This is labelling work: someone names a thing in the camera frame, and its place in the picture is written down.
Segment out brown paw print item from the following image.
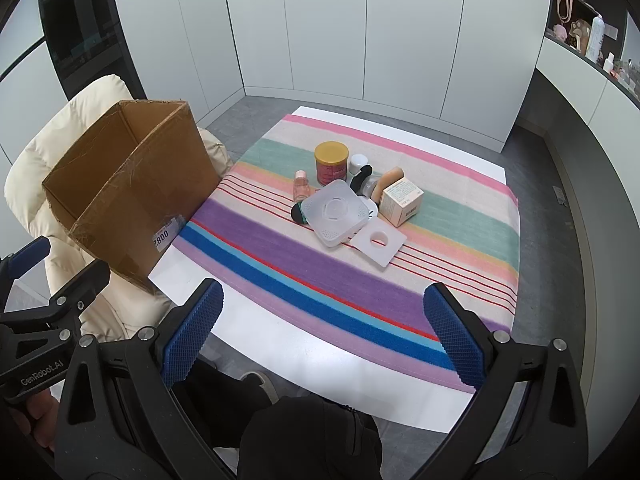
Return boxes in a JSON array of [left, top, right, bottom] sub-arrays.
[[567, 19, 592, 53]]

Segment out person's left hand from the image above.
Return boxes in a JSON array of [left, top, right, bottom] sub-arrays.
[[7, 389, 58, 453]]

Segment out striped colourful cloth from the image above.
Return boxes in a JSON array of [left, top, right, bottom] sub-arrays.
[[172, 114, 521, 395]]

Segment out white square plate with hole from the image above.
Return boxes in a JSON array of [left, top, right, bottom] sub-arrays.
[[349, 218, 408, 268]]

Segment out red can with yellow lid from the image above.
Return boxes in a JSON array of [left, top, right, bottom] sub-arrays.
[[314, 141, 350, 187]]

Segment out small pink bottle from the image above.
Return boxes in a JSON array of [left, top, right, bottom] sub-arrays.
[[293, 169, 313, 203]]

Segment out cream carton box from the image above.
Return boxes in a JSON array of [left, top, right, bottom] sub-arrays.
[[379, 177, 425, 227]]

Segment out black built-in oven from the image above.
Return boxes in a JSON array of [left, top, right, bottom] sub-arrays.
[[37, 0, 148, 103]]

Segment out white spray bottle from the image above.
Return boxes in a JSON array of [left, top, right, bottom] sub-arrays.
[[586, 14, 606, 63]]

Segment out brown cardboard box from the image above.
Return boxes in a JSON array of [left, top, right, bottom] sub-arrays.
[[41, 100, 223, 295]]

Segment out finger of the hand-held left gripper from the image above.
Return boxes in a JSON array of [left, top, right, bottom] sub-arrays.
[[0, 236, 52, 306], [50, 260, 112, 313]]

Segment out person's dark trouser legs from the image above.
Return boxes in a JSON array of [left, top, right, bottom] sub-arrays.
[[185, 360, 383, 480]]

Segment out beige cushion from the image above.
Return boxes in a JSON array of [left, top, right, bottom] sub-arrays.
[[4, 75, 236, 346]]

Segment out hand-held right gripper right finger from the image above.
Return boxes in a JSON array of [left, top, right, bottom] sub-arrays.
[[420, 282, 591, 480]]

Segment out white square plastic container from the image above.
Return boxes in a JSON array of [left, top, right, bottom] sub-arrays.
[[300, 179, 379, 249]]

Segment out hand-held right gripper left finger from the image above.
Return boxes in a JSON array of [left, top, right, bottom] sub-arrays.
[[55, 279, 236, 480]]

